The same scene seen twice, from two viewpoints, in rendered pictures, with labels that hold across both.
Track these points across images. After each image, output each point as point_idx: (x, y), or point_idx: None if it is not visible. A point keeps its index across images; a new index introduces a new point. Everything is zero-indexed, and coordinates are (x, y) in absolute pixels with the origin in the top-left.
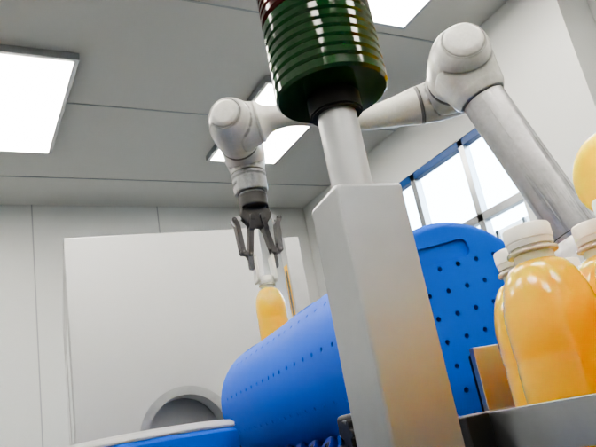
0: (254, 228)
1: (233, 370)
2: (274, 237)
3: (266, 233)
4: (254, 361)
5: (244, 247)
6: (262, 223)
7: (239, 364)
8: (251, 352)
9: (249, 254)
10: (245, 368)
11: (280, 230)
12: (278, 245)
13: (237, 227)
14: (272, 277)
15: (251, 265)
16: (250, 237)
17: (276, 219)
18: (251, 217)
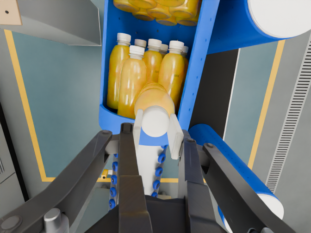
0: (189, 181)
1: (190, 112)
2: (93, 185)
3: (135, 165)
4: (210, 33)
5: (211, 151)
6: (143, 193)
7: (192, 100)
8: (198, 64)
9: (193, 139)
10: (203, 62)
11: (68, 165)
12: (108, 142)
13: (262, 204)
14: (148, 111)
15: (185, 132)
16: (196, 166)
17: (49, 211)
18: (214, 226)
